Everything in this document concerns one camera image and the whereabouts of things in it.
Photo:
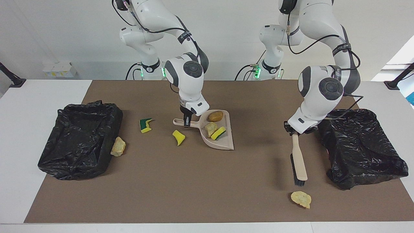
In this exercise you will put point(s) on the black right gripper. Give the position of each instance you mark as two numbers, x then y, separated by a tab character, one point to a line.
187	114

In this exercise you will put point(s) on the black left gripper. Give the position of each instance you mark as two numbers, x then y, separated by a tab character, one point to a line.
288	128

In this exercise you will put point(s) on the pale angular sponge chunk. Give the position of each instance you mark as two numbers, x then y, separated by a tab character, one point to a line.
210	128

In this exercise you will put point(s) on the brown bread-like sponge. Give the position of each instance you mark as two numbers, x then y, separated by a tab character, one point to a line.
215	116

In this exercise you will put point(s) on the large yellow sponge piece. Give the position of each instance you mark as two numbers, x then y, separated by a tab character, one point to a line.
218	133

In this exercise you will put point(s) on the beige hand brush black bristles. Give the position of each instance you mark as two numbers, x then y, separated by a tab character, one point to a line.
300	161

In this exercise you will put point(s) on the beige plastic dustpan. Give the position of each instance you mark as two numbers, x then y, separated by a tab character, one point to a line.
224	144

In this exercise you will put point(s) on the pale oval sponge chunk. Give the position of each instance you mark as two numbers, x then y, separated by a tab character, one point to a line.
300	199

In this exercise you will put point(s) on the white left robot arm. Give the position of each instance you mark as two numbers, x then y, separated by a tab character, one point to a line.
317	103

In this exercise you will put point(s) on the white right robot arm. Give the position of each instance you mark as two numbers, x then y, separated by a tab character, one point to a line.
189	81

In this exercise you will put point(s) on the black bag lined bin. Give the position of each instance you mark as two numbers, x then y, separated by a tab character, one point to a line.
359	152
81	142

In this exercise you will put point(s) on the small yellow sponge piece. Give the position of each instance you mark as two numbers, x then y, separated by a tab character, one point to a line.
178	137

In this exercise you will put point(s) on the yellow green sponge piece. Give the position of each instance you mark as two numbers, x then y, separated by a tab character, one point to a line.
145	126

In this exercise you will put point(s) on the brown table mat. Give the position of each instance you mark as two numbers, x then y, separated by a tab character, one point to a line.
194	194

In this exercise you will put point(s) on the pale tan sponge chunk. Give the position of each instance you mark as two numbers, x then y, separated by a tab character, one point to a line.
118	147

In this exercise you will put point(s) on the blue object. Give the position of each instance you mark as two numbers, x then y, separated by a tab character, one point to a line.
411	98

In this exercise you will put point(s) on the small white box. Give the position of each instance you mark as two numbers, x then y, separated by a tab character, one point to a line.
64	69

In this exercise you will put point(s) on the black camera stand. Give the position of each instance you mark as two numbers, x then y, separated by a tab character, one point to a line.
397	81
13	79

